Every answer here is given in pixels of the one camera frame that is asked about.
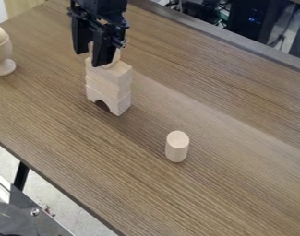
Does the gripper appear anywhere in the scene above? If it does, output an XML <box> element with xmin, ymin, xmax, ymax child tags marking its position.
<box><xmin>66</xmin><ymin>5</ymin><xmax>131</xmax><ymax>68</ymax></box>

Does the small wooden cube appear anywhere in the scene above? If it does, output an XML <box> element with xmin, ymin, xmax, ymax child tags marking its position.
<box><xmin>86</xmin><ymin>41</ymin><xmax>123</xmax><ymax>70</ymax></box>

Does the black computer tower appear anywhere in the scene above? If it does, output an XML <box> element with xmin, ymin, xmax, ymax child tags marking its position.
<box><xmin>227</xmin><ymin>0</ymin><xmax>291</xmax><ymax>44</ymax></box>

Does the rectangular wooden block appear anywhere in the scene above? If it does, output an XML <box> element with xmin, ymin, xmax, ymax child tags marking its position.
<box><xmin>84</xmin><ymin>57</ymin><xmax>134</xmax><ymax>86</ymax></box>
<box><xmin>84</xmin><ymin>75</ymin><xmax>134</xmax><ymax>100</ymax></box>

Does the wooden arch block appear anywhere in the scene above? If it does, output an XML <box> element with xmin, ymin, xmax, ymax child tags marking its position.
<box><xmin>84</xmin><ymin>84</ymin><xmax>133</xmax><ymax>117</ymax></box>

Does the wooden cylinder block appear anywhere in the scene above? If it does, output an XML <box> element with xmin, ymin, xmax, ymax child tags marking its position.
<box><xmin>162</xmin><ymin>130</ymin><xmax>192</xmax><ymax>163</ymax></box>

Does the black table leg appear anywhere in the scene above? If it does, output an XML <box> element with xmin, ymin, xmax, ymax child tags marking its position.
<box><xmin>11</xmin><ymin>161</ymin><xmax>31</xmax><ymax>192</ymax></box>

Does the grey metal base plate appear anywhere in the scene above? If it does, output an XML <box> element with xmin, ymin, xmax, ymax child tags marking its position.
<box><xmin>0</xmin><ymin>183</ymin><xmax>76</xmax><ymax>236</ymax></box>

